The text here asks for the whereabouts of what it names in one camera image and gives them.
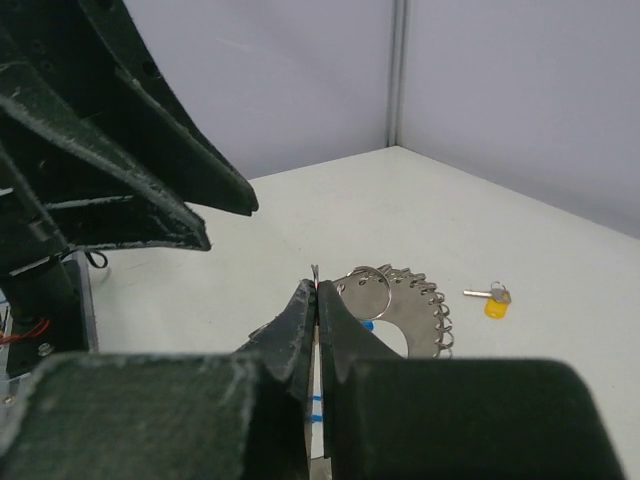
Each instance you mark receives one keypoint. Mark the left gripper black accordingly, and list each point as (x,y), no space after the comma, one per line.
(84,107)

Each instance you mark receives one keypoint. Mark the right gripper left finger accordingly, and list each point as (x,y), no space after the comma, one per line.
(243,415)

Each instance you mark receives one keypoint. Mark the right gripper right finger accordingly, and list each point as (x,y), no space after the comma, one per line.
(388,417)

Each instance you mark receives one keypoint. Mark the metal disc with keyrings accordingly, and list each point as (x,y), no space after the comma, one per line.
(404,299)

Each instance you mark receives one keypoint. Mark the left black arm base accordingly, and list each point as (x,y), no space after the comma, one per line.
(50,320)

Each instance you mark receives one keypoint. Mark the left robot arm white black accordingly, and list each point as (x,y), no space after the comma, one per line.
(97,152)

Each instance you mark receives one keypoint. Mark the key with yellow tag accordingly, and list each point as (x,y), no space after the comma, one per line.
(498,299)

